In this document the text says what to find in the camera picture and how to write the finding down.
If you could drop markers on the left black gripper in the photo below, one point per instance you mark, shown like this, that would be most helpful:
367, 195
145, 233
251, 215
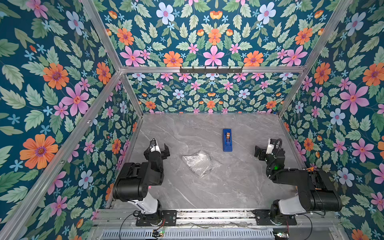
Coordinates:
164, 155

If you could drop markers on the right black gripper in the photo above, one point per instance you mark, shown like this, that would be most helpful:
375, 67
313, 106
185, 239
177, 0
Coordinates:
263, 153

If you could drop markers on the clear bubble wrap sheet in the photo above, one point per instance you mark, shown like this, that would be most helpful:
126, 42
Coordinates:
201, 163

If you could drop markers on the blue tape dispenser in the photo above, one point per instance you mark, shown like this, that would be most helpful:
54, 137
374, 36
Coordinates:
227, 140

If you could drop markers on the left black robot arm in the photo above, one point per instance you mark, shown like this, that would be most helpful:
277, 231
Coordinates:
134, 180

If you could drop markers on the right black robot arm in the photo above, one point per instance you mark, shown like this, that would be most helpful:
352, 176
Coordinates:
315, 192

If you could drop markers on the black hook rack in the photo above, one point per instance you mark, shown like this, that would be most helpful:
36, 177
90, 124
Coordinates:
211, 70

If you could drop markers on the white ventilation grille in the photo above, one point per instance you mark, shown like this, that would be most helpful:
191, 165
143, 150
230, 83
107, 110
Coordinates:
188, 234

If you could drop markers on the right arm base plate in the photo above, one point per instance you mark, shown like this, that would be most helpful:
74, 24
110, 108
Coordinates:
264, 216

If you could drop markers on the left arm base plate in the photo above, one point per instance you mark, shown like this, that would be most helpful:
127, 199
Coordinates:
168, 217

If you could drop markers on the aluminium mounting rail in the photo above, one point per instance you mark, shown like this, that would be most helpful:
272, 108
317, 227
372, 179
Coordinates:
216, 217

